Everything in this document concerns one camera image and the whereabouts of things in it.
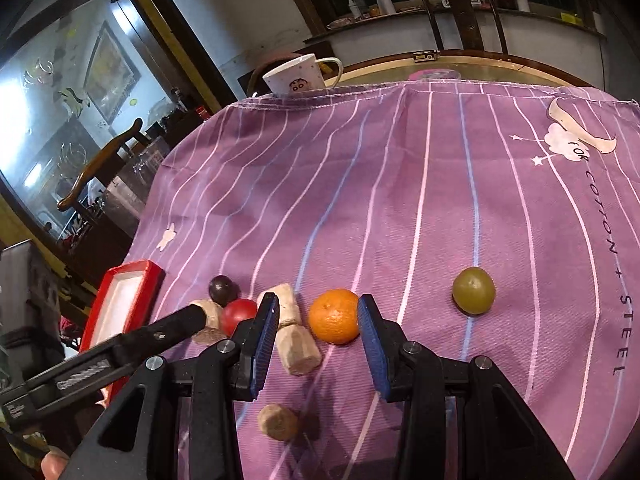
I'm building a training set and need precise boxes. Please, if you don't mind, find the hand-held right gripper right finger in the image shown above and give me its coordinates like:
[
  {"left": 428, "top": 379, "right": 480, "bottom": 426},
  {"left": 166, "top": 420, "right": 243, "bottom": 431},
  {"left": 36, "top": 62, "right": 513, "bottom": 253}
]
[{"left": 357, "top": 294, "right": 576, "bottom": 480}]

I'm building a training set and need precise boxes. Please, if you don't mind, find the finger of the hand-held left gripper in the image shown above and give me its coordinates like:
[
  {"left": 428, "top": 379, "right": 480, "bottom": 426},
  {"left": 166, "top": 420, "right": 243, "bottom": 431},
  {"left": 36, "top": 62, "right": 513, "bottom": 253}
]
[{"left": 0, "top": 304, "right": 207, "bottom": 431}]

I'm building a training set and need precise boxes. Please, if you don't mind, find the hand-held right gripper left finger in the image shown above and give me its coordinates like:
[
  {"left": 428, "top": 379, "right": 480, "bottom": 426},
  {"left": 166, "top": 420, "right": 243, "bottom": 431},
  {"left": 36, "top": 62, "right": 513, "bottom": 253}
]
[{"left": 57, "top": 292, "right": 281, "bottom": 480}]

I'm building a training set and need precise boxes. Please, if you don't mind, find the beige sugarcane chunk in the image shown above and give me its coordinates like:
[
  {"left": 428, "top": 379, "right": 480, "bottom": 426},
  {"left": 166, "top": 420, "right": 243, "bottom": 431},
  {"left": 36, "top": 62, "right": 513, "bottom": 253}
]
[
  {"left": 257, "top": 403, "right": 301, "bottom": 442},
  {"left": 256, "top": 283, "right": 302, "bottom": 328},
  {"left": 274, "top": 322, "right": 323, "bottom": 376},
  {"left": 192, "top": 327, "right": 228, "bottom": 346},
  {"left": 190, "top": 299, "right": 223, "bottom": 331}
]

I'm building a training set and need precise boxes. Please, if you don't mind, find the red tomato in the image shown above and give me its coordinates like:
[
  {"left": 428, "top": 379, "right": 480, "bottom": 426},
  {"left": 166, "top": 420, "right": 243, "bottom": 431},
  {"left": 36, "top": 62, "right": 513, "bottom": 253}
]
[{"left": 220, "top": 298, "right": 258, "bottom": 337}]

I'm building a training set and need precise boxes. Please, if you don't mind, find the orange mandarin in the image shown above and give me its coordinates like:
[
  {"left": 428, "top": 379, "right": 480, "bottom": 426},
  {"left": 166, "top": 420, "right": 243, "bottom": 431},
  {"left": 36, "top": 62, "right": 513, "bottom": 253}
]
[{"left": 308, "top": 288, "right": 362, "bottom": 346}]

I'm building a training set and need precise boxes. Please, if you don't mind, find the red rimmed white tray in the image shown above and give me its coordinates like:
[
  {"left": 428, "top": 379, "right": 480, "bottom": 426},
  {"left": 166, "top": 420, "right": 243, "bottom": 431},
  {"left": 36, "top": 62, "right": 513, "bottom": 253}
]
[{"left": 79, "top": 260, "right": 166, "bottom": 403}]

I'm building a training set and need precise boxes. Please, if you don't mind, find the dark purple round fruit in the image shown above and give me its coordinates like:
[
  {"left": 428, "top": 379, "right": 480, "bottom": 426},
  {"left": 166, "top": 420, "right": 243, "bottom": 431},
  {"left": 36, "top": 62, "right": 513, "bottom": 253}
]
[{"left": 208, "top": 275, "right": 239, "bottom": 306}]

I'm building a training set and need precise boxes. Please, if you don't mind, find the green round fruit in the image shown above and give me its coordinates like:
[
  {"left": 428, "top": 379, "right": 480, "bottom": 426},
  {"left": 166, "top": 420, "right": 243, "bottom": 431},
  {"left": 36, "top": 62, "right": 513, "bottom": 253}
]
[{"left": 452, "top": 267, "right": 497, "bottom": 316}]

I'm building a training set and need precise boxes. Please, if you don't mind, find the person's left hand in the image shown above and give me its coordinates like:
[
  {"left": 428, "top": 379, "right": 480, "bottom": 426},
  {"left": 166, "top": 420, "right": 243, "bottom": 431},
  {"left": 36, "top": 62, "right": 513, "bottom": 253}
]
[{"left": 41, "top": 449, "right": 71, "bottom": 480}]

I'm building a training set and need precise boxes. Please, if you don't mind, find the purple striped cloth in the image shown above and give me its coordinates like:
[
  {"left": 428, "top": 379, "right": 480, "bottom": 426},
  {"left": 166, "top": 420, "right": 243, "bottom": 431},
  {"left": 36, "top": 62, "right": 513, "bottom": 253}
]
[{"left": 112, "top": 80, "right": 640, "bottom": 480}]

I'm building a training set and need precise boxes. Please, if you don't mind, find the dark wooden chair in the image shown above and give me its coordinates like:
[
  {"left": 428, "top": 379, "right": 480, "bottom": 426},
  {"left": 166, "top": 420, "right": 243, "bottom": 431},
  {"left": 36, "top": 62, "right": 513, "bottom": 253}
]
[
  {"left": 56, "top": 117, "right": 151, "bottom": 211},
  {"left": 411, "top": 0, "right": 511, "bottom": 58}
]

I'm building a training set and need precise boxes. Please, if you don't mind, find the framed picture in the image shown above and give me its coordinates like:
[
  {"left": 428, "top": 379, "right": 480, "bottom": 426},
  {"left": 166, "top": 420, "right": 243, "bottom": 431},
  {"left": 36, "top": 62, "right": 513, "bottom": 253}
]
[{"left": 82, "top": 20, "right": 142, "bottom": 111}]

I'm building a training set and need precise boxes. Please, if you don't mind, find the white cartoon mug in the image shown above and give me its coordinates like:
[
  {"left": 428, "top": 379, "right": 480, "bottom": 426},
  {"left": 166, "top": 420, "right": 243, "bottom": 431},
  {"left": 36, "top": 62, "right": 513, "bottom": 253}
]
[{"left": 262, "top": 53, "right": 344, "bottom": 98}]

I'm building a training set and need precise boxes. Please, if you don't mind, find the pink round coaster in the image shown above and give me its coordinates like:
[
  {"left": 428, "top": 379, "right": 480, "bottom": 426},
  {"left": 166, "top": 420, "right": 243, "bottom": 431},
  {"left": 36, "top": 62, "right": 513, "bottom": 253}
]
[{"left": 407, "top": 69, "right": 462, "bottom": 82}]

